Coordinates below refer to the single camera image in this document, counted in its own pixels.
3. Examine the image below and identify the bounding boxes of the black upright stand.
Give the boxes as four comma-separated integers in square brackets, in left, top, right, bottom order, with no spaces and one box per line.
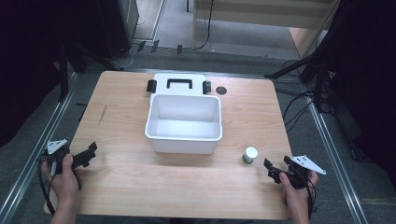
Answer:
[58,43,70,103]

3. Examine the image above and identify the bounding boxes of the black curtain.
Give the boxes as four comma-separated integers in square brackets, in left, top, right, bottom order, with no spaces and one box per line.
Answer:
[0,0,125,147]
[311,0,396,190]

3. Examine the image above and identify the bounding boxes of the black hanging cable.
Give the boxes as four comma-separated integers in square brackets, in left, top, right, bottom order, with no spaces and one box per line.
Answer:
[195,0,216,51]

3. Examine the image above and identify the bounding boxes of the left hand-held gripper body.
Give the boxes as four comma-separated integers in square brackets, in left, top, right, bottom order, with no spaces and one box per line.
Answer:
[41,138,75,175]

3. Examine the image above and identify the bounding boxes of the dark cabinet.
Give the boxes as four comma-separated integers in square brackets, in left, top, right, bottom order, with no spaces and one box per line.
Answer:
[99,0,140,60]

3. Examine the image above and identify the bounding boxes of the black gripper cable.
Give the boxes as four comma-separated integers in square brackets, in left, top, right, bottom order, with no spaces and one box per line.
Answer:
[306,178,318,220]
[36,155,57,217]

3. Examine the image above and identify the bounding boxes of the light wooden desk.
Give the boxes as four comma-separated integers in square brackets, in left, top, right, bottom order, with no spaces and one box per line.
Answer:
[191,0,341,60]

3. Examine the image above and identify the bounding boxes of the white floor cable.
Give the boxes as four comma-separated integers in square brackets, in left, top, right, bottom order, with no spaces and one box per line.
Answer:
[109,45,138,70]

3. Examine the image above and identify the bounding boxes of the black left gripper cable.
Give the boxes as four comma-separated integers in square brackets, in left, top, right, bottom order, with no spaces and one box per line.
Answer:
[36,155,57,217]

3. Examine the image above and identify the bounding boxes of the black tripod stand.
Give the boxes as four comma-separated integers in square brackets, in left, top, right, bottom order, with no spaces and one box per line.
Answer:
[264,46,334,114]

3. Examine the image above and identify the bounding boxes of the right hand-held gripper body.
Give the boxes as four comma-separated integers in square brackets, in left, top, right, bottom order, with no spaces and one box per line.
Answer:
[283,154,327,190]

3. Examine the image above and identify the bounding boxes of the metal floor rail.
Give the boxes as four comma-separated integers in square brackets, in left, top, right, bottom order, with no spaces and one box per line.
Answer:
[0,72,78,224]
[306,92,371,224]

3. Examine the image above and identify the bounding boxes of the small white bottle green label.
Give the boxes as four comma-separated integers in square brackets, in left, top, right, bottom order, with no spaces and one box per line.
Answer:
[241,146,259,165]

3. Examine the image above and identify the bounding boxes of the black floor cables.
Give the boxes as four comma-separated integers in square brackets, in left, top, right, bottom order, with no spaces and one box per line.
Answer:
[275,87,316,133]

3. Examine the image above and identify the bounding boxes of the white plastic storage box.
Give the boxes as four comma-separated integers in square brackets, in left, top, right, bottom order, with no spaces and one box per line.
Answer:
[144,73,224,155]

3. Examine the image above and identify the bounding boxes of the person's right hand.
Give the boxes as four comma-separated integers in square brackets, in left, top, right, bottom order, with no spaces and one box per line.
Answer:
[278,170,319,216]

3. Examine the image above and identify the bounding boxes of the person's left hand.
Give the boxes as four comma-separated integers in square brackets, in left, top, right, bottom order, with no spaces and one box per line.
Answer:
[40,153,84,209]

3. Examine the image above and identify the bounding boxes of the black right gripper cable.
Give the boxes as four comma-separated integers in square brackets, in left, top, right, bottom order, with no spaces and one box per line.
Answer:
[306,178,318,220]

